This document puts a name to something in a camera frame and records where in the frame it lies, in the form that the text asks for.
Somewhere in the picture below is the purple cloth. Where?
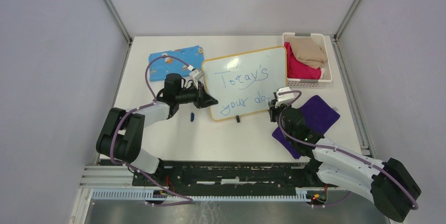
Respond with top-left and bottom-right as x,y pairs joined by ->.
272,95 -> 340,159

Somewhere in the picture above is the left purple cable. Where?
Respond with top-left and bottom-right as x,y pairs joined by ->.
109,55 -> 194,207

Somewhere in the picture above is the white slotted cable duct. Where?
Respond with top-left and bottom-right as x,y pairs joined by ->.
92,189 -> 311,203

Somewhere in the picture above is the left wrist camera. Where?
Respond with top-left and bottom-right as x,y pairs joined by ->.
187,65 -> 204,89

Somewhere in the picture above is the white plastic basket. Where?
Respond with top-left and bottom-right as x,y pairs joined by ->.
282,32 -> 332,88

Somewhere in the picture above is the purple cable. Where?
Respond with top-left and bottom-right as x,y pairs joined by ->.
109,55 -> 194,207
277,90 -> 420,210

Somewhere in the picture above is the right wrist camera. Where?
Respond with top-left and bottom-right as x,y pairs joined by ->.
274,87 -> 295,108

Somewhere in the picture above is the red cloth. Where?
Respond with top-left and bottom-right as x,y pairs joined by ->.
284,42 -> 322,79

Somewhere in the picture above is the beige cloth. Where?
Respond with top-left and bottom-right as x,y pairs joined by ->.
288,37 -> 328,69

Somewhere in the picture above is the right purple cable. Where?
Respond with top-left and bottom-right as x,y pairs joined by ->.
277,90 -> 420,210

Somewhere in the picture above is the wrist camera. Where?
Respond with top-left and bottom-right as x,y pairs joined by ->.
274,87 -> 295,108
187,65 -> 204,89

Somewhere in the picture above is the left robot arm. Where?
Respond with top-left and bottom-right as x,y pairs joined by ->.
96,73 -> 218,186

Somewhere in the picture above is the yellow framed whiteboard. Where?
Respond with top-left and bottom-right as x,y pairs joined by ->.
201,46 -> 287,121

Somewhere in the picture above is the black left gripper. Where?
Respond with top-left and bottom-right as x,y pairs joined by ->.
176,82 -> 218,109

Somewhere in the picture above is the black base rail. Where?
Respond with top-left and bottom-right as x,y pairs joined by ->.
128,160 -> 331,197

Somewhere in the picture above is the blue cartoon cloth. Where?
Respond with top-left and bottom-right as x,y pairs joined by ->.
148,45 -> 204,82

